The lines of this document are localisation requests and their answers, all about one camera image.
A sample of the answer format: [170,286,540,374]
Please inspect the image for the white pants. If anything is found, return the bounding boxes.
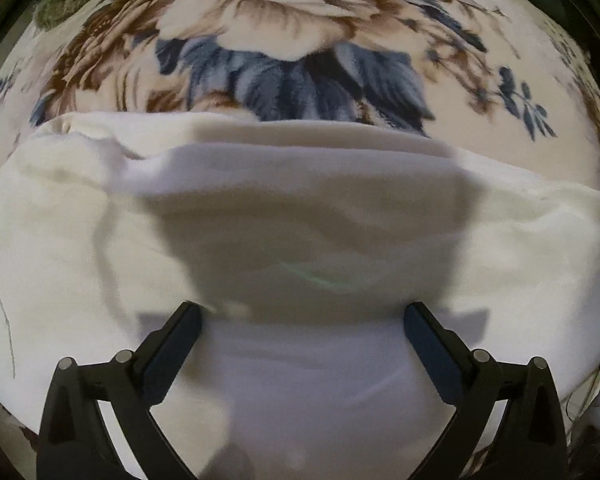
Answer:
[0,113,600,479]

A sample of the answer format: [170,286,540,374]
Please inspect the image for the floral bed blanket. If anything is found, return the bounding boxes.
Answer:
[0,0,600,190]

